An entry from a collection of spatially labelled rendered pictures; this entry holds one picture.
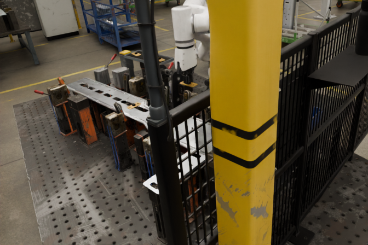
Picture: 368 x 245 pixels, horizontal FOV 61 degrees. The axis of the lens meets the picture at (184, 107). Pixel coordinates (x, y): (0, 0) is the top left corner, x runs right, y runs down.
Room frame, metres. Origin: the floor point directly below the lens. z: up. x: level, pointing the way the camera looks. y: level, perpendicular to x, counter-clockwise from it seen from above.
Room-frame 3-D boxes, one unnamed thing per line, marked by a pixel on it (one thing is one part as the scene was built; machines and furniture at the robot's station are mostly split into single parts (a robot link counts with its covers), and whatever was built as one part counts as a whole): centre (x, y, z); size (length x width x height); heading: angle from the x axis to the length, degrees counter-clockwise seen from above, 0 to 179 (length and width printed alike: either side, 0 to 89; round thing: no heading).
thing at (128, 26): (6.73, 1.09, 0.47); 1.20 x 0.80 x 0.95; 30
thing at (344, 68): (0.94, -0.54, 1.46); 0.36 x 0.15 x 0.18; 134
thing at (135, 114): (1.67, 0.31, 1.00); 1.38 x 0.22 x 0.02; 44
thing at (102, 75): (2.20, 0.58, 0.88); 0.11 x 0.10 x 0.36; 134
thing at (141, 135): (1.34, 0.23, 0.84); 0.11 x 0.08 x 0.29; 134
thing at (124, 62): (2.24, 0.39, 0.92); 0.08 x 0.08 x 0.44; 44
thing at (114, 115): (1.49, 0.38, 0.87); 0.12 x 0.09 x 0.35; 134
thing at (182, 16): (1.32, -0.04, 1.53); 0.09 x 0.08 x 0.13; 76
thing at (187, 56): (1.32, -0.03, 1.38); 0.10 x 0.07 x 0.11; 134
